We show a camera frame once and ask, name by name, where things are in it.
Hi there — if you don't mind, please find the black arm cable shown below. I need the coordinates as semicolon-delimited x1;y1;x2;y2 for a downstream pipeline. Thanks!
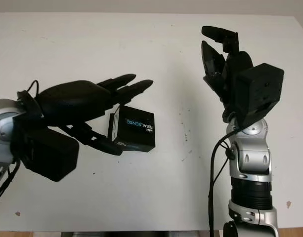
208;132;237;237
0;80;40;203

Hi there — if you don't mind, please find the black RealSense box lid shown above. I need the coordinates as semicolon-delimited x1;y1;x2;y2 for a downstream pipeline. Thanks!
107;105;156;153

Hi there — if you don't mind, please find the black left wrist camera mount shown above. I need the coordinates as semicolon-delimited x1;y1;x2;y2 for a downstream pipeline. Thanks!
16;90;80;183

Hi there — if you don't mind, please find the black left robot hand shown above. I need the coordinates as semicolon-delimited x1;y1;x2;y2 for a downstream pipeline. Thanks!
34;73;154;157

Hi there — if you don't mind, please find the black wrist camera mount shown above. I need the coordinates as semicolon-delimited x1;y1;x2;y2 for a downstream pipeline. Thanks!
16;90;80;183
234;63;285;129

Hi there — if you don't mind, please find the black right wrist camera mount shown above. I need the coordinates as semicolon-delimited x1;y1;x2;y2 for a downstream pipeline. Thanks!
234;63;285;129

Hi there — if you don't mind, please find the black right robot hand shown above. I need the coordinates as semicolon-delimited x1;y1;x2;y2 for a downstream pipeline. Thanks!
201;25;255;123

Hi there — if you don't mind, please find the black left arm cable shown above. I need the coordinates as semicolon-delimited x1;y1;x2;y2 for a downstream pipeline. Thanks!
0;80;40;203

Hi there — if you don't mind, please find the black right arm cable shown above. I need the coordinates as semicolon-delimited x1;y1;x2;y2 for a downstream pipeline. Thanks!
208;132;237;237

